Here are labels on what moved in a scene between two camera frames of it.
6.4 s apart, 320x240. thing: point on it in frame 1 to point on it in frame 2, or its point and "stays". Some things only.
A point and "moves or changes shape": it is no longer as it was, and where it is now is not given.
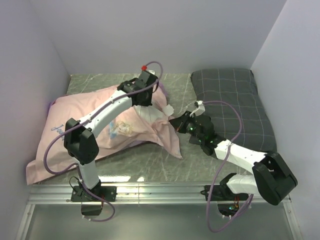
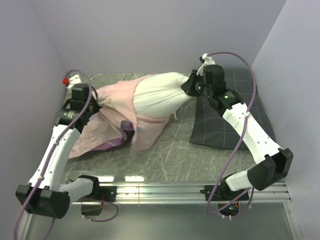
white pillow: (149, 113) moves or changes shape
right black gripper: (180, 123) to (189, 87)
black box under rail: (91, 210) stays
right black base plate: (220, 194) stays
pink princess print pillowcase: (132, 129) moves or changes shape
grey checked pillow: (239, 87) stays
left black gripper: (147, 102) to (95, 106)
